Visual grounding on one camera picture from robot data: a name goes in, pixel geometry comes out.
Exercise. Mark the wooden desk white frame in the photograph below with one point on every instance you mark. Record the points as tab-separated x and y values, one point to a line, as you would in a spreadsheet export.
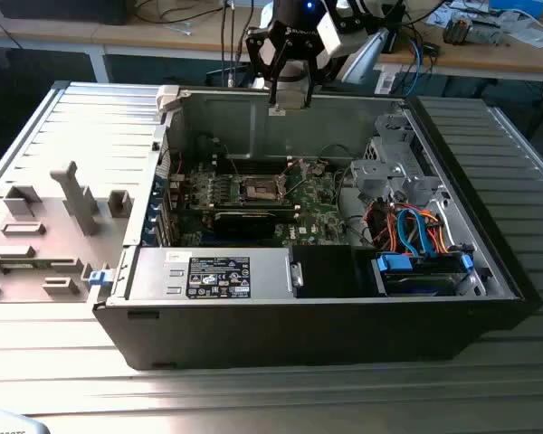
72	34
479	61

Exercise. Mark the grey parts rack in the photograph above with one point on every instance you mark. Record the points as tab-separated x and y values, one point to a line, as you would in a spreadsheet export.
50	217

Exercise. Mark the green RAM stick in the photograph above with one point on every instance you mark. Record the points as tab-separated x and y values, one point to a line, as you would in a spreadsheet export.
20	267

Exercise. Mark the blue cardboard box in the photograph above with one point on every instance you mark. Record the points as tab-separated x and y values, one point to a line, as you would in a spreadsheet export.
518	6

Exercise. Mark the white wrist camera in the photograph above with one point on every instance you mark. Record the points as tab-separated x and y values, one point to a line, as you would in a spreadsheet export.
329	34

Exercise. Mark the white paper sheet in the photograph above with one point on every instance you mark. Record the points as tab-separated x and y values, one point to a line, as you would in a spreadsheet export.
534	36

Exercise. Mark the white plastic device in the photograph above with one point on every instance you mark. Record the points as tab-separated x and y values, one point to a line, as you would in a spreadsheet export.
9	425

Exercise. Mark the black PC case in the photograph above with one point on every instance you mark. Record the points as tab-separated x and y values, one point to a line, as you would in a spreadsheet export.
276	334

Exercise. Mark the CPU socket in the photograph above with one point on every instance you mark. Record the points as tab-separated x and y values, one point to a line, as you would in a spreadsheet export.
258	190

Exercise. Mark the black finned heat sink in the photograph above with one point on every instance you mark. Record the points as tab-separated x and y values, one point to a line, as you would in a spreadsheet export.
457	29

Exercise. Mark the black upright box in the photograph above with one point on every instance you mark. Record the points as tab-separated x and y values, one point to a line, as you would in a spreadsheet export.
396	43

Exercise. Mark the green motherboard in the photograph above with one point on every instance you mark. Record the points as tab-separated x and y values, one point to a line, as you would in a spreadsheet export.
317	203

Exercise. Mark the black RAM slot white clips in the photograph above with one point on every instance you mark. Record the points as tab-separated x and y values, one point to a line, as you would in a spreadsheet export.
253	160
253	170
240	204

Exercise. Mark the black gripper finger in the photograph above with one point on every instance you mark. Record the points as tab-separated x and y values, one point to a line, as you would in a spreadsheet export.
307	97
273	92

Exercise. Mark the blue plastic case latch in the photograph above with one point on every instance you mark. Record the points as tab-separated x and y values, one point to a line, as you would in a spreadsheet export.
100	277

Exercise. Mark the silver CPU green edge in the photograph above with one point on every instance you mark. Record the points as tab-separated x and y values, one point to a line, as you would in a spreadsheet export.
292	99

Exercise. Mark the small white box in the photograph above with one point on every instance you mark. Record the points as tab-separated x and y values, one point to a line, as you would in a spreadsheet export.
384	83

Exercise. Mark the silver power supply unit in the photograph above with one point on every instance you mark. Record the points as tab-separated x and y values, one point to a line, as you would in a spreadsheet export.
163	271

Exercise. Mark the silver metal drive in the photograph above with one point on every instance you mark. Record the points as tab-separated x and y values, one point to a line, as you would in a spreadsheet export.
486	34

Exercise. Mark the round coin cell battery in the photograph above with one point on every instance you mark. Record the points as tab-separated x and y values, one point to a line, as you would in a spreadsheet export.
317	170

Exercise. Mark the silver metal drive cage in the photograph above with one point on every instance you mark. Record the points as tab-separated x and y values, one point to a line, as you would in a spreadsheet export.
389	176

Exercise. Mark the large black box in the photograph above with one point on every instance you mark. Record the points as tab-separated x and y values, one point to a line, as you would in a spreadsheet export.
63	11

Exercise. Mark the black graphics card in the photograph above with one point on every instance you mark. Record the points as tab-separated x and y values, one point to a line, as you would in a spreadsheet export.
244	224

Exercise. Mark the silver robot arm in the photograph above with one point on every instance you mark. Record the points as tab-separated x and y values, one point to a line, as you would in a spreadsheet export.
366	56

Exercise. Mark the thin metal locking lever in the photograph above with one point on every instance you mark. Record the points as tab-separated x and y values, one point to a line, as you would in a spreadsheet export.
233	162
286	168

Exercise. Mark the hard disk in blue carrier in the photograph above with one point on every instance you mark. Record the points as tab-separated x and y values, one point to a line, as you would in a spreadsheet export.
393	264

